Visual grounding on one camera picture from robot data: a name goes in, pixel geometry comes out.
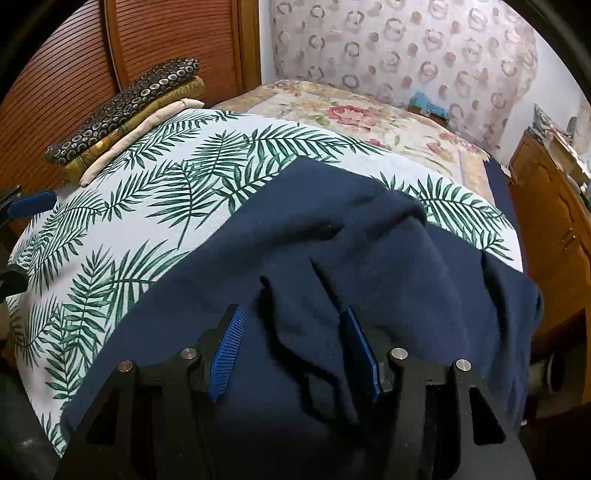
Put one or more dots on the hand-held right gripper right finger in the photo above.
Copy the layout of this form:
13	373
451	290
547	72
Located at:
364	350

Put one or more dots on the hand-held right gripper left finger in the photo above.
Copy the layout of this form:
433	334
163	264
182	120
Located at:
226	350

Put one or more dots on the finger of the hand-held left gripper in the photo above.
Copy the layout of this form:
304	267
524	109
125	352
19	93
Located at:
11	279
32	204

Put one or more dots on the navy T-shirt with orange print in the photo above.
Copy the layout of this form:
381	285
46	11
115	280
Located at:
346	240

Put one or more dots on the palm leaf print bed sheet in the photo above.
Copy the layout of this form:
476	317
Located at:
138	207

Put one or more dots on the cream folded blanket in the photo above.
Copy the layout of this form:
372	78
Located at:
138	134

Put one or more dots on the wooden louvered door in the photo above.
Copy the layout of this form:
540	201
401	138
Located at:
69	69

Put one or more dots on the dark circle-patterned folded blanket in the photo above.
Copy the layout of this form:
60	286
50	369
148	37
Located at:
134	101

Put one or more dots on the yellow folded blanket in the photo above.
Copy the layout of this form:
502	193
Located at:
152	108

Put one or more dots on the navy blue blanket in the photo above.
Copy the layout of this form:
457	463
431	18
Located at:
498	184

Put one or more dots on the wooden cabinet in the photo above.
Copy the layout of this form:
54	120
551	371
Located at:
554	221

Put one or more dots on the floral bedspread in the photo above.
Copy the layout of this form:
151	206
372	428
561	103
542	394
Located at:
351	115

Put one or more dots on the cardboard box with blue bag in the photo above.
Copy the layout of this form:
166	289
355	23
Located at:
427	104

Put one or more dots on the patterned bag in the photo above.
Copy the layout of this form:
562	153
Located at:
551	127

